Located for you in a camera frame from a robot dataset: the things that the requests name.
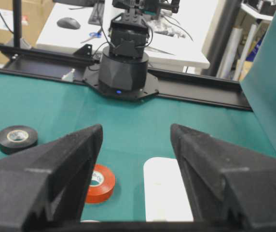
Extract black computer mouse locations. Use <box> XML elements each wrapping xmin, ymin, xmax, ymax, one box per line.
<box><xmin>56</xmin><ymin>17</ymin><xmax>81</xmax><ymax>30</ymax></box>

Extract black tape roll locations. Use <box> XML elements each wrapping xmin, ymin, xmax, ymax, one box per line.
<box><xmin>0</xmin><ymin>125</ymin><xmax>38</xmax><ymax>155</ymax></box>

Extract red tape roll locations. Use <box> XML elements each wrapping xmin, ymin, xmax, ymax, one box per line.
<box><xmin>85</xmin><ymin>164</ymin><xmax>116</xmax><ymax>203</ymax></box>

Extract white plastic case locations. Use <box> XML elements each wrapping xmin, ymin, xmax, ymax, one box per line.
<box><xmin>143</xmin><ymin>157</ymin><xmax>193</xmax><ymax>222</ymax></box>

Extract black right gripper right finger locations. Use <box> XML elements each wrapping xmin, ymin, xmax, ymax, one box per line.
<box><xmin>170</xmin><ymin>124</ymin><xmax>276</xmax><ymax>232</ymax></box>

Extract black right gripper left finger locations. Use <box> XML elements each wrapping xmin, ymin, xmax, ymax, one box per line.
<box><xmin>0</xmin><ymin>124</ymin><xmax>103</xmax><ymax>232</ymax></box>

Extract white desk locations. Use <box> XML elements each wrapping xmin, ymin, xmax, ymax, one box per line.
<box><xmin>36</xmin><ymin>3</ymin><xmax>210</xmax><ymax>68</ymax></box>

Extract blue handled scissors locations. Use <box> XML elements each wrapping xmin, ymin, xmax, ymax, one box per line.
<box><xmin>81</xmin><ymin>30</ymin><xmax>101</xmax><ymax>44</ymax></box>

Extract black aluminium frame rail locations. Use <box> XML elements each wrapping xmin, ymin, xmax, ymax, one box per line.
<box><xmin>0</xmin><ymin>43</ymin><xmax>252</xmax><ymax>111</ymax></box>

